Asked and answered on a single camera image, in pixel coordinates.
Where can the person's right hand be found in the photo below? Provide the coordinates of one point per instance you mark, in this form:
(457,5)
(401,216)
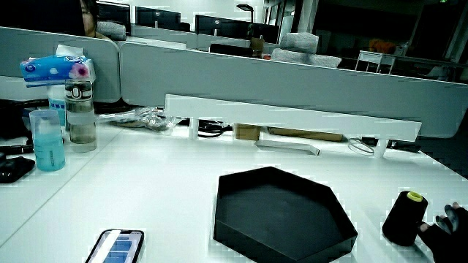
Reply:
(448,241)

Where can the black smartphone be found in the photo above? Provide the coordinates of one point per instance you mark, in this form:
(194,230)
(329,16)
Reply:
(118,248)

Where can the black hexagonal tray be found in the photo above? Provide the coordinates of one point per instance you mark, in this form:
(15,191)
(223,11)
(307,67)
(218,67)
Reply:
(278,219)

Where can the light blue plastic bottle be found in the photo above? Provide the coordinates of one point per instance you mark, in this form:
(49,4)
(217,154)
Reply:
(47,146)

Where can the small brown cardboard box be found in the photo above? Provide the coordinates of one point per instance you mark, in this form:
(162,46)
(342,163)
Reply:
(247,132)

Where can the orange object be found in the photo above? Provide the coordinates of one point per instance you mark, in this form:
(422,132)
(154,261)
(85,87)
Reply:
(382,46)

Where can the black pouch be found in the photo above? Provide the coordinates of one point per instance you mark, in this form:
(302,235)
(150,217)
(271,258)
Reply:
(12,168)

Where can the black computer monitor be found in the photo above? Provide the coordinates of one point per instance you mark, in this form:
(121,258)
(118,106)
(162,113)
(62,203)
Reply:
(223,26)
(157,17)
(115,14)

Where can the white desk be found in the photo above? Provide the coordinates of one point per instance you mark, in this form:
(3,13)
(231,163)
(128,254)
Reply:
(146,182)

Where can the blue tissue pack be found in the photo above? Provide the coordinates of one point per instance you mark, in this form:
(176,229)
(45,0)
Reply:
(55,69)

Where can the long gray desk partition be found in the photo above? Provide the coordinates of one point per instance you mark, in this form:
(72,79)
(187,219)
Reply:
(256,84)

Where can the short gray desk partition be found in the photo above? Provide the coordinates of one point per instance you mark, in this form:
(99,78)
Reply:
(36,51)

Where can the clear plastic bag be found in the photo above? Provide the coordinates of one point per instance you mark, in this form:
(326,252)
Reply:
(153,118)

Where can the clear water bottle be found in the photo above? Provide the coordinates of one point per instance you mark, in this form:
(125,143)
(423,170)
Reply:
(81,120)

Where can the white metal rack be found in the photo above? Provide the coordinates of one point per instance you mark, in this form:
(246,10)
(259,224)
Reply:
(376,58)

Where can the black bag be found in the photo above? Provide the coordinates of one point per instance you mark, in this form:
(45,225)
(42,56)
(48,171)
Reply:
(11,120)

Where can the black sewing thread spool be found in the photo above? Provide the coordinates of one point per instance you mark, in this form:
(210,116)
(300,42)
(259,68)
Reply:
(404,219)

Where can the flat brown cardboard box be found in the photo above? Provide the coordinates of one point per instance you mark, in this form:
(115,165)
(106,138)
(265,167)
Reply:
(307,134)

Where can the white monitor riser shelf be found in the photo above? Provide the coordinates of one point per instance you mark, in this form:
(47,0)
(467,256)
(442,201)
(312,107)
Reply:
(292,117)

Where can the black desk lamp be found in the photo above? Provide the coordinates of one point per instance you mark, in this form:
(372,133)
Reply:
(245,7)

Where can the gray office chair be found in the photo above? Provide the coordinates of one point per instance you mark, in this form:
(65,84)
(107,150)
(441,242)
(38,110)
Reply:
(111,31)
(303,49)

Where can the brown bottle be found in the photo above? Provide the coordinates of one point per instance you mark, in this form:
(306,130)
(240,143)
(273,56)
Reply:
(257,45)

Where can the white flat bracket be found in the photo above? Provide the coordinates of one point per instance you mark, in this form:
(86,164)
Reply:
(289,146)

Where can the white bottle with blue label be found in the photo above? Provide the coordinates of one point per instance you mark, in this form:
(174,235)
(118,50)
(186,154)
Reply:
(57,106)

